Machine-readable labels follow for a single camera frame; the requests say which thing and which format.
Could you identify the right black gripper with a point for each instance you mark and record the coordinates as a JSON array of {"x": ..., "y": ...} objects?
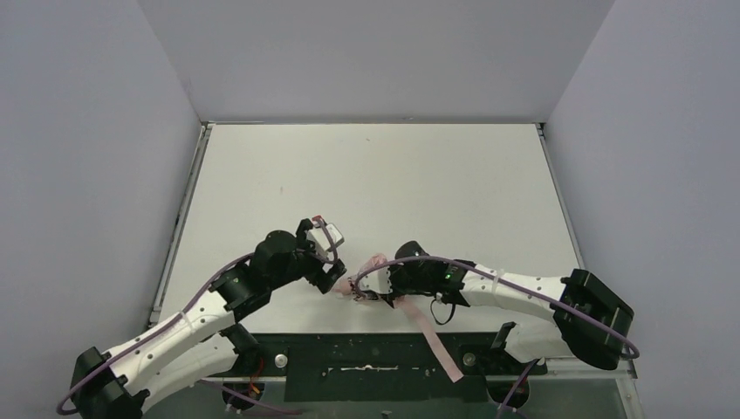
[{"x": 391, "y": 283}]

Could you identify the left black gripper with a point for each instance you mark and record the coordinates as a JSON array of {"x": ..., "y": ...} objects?
[{"x": 326, "y": 277}]

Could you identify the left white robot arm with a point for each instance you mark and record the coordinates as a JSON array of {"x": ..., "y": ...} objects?
[{"x": 205, "y": 337}]

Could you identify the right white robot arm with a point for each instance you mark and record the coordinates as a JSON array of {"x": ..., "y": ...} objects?
[{"x": 580, "y": 316}]

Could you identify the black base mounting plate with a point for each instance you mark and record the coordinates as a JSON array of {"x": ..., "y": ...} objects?
[{"x": 378, "y": 367}]

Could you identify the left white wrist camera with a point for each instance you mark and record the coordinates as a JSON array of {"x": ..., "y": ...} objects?
[{"x": 326, "y": 237}]

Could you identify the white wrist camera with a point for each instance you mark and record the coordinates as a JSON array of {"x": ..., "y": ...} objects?
[
  {"x": 376, "y": 283},
  {"x": 326, "y": 237}
]

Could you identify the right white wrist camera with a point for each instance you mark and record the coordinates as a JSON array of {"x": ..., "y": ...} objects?
[{"x": 376, "y": 283}]

